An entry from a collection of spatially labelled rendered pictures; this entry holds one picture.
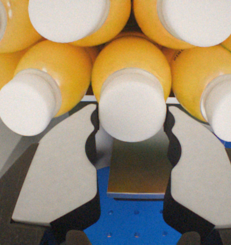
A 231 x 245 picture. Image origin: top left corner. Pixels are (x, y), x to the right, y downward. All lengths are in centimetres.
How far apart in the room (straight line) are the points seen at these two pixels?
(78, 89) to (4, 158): 57
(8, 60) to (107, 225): 20
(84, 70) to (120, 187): 12
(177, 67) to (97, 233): 19
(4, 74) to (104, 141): 20
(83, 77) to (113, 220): 16
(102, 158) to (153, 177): 14
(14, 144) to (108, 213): 55
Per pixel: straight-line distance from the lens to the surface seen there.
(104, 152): 34
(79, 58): 16
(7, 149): 74
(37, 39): 18
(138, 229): 24
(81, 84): 16
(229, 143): 90
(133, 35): 19
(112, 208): 25
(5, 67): 19
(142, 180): 22
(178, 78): 16
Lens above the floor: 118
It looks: 58 degrees down
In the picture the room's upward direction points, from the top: 174 degrees counter-clockwise
